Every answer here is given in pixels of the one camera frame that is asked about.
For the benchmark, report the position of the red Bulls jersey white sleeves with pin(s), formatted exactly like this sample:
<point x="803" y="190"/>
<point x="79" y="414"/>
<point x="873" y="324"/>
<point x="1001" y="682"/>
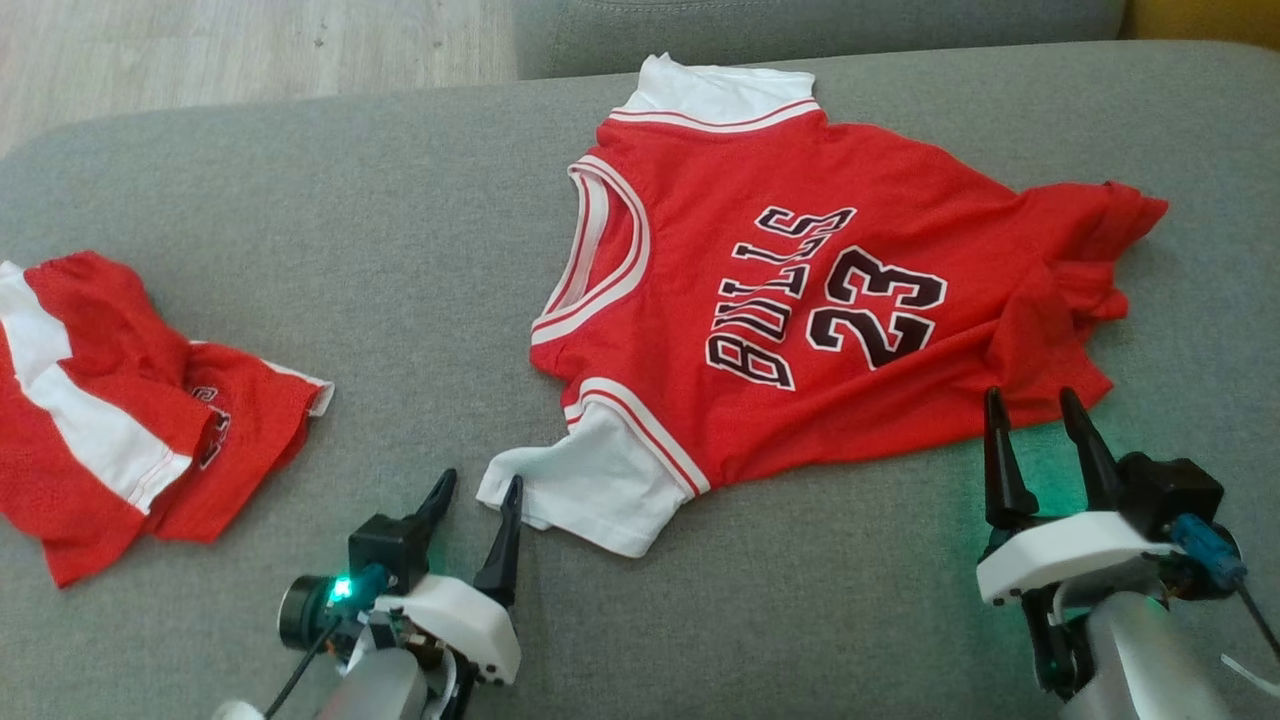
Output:
<point x="700" y="250"/>

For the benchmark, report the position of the grey sofa back cushion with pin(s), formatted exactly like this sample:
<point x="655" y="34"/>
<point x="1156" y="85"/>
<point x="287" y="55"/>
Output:
<point x="850" y="25"/>

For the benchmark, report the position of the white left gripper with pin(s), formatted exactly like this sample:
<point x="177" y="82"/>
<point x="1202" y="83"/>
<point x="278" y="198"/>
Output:
<point x="465" y="625"/>

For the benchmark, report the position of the yellow cushion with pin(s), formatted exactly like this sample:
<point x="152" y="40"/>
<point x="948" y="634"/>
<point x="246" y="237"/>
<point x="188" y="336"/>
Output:
<point x="1210" y="15"/>

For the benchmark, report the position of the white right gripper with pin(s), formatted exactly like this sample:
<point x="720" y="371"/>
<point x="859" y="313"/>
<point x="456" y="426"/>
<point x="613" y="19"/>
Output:
<point x="1060" y="555"/>

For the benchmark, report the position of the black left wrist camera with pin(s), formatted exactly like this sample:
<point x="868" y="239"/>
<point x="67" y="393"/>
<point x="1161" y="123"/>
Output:
<point x="385" y="550"/>

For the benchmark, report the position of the grey sofa seat cushion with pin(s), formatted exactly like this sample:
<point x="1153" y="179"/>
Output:
<point x="400" y="250"/>

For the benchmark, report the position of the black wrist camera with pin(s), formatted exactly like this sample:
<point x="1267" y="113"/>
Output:
<point x="1170" y="490"/>
<point x="385" y="550"/>

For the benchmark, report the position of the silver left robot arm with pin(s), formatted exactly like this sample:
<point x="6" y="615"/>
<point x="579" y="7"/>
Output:
<point x="380" y="690"/>

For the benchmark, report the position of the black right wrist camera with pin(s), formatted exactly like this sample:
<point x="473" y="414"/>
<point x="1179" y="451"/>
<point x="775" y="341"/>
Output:
<point x="1170" y="490"/>

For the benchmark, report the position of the red shorts white stripe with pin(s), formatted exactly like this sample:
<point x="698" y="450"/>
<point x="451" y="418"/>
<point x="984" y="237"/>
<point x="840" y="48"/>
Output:
<point x="100" y="340"/>

